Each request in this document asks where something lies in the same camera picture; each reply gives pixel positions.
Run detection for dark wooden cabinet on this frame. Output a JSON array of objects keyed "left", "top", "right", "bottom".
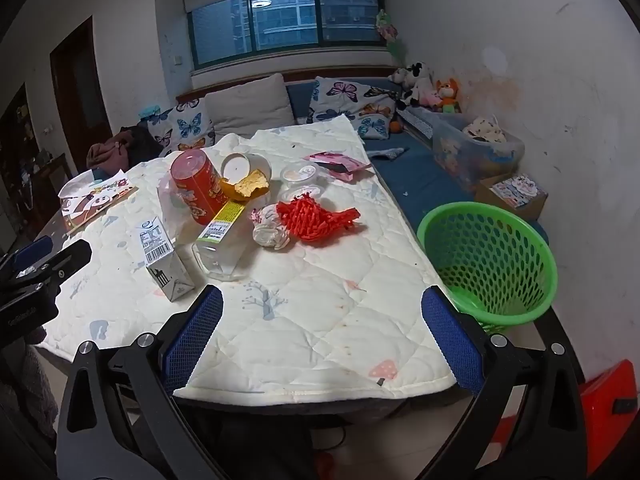
[{"left": 0, "top": 85, "right": 41, "bottom": 241}]

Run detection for green framed window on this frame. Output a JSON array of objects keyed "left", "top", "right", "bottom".
[{"left": 187, "top": 0, "right": 386, "bottom": 72}]

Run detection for green plastic basket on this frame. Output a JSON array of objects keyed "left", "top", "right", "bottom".
[{"left": 416, "top": 201, "right": 558, "bottom": 333}]

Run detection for white milk carton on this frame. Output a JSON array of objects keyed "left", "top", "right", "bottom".
[{"left": 138, "top": 216, "right": 196, "bottom": 302}]

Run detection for clear bottle with yellow label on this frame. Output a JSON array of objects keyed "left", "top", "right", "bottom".
[{"left": 192, "top": 199, "right": 253, "bottom": 281}]

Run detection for clear plastic bag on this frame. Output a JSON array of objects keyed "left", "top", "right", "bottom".
[{"left": 157, "top": 170, "right": 211, "bottom": 246}]

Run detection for brown wooden headboard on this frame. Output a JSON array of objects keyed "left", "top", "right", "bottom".
[{"left": 175, "top": 64, "right": 401, "bottom": 103}]

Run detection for white quilted blanket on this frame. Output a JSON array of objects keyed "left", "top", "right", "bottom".
[{"left": 37, "top": 114, "right": 458, "bottom": 403}]

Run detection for clear lidded plastic cup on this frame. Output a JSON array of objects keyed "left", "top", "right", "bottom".
[
  {"left": 277, "top": 185, "right": 326, "bottom": 208},
  {"left": 280, "top": 162, "right": 321, "bottom": 186}
]

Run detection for white wrapper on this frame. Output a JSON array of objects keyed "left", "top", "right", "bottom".
[{"left": 251, "top": 205, "right": 291, "bottom": 250}]

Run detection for red foam fruit net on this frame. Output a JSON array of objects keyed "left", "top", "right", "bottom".
[{"left": 276, "top": 196, "right": 362, "bottom": 246}]

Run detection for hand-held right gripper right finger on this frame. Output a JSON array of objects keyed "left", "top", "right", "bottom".
[{"left": 417, "top": 285, "right": 588, "bottom": 480}]

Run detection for colourful sticker book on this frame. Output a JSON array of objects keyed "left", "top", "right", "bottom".
[{"left": 491, "top": 174, "right": 548, "bottom": 209}]

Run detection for cow plush toy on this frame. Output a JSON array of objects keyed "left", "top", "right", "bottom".
[{"left": 397, "top": 62, "right": 436, "bottom": 110}]

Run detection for patterned cream cloth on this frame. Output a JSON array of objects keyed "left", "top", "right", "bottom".
[{"left": 462, "top": 115, "right": 508, "bottom": 143}]

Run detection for dark cloth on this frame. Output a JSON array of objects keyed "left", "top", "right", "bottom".
[{"left": 125, "top": 125, "right": 163, "bottom": 166}]

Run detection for beige pillow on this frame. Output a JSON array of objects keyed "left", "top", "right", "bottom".
[{"left": 204, "top": 73, "right": 297, "bottom": 143}]

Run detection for blue mattress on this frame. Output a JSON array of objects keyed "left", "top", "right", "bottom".
[{"left": 285, "top": 77, "right": 551, "bottom": 246}]

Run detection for butterfly print pillow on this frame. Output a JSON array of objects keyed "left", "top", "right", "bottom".
[
  {"left": 147, "top": 96, "right": 217, "bottom": 158},
  {"left": 306, "top": 76, "right": 401, "bottom": 140}
]

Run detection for clear plastic storage box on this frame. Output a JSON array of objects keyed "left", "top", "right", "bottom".
[{"left": 431, "top": 112, "right": 526, "bottom": 193}]

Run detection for red cylindrical snack can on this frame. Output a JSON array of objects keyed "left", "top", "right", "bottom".
[{"left": 170, "top": 148, "right": 231, "bottom": 226}]

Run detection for pink green hanging decoration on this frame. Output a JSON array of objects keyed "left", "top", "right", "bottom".
[{"left": 376, "top": 9, "right": 408, "bottom": 61}]

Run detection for cartoon picture book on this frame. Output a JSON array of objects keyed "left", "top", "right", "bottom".
[{"left": 59, "top": 169, "right": 139, "bottom": 233}]

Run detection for white patterned board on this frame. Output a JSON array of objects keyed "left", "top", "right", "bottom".
[{"left": 397, "top": 107, "right": 435, "bottom": 140}]

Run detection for cardboard box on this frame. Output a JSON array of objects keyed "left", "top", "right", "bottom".
[{"left": 474, "top": 172, "right": 549, "bottom": 223}]

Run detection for red plastic stool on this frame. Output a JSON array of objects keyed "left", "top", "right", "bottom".
[{"left": 492, "top": 360, "right": 640, "bottom": 478}]

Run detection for brown wooden door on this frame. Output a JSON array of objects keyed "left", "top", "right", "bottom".
[{"left": 50, "top": 16, "right": 113, "bottom": 171}]

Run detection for orange fruit peel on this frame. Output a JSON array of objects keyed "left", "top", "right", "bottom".
[{"left": 219, "top": 169, "right": 272, "bottom": 203}]

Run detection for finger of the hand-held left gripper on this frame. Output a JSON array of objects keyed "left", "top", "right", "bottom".
[
  {"left": 37, "top": 240, "right": 92, "bottom": 287},
  {"left": 11, "top": 236, "right": 54, "bottom": 267}
]

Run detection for pink packet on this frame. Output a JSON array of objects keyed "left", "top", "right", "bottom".
[{"left": 302, "top": 150, "right": 374, "bottom": 182}]

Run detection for pink clothing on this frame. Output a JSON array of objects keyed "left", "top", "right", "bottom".
[{"left": 86, "top": 132, "right": 131, "bottom": 171}]

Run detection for orange fox plush toy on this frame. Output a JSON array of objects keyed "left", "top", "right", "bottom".
[{"left": 434, "top": 77, "right": 462, "bottom": 113}]

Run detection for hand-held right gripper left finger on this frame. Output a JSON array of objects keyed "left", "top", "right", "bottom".
[{"left": 55, "top": 285, "right": 224, "bottom": 480}]

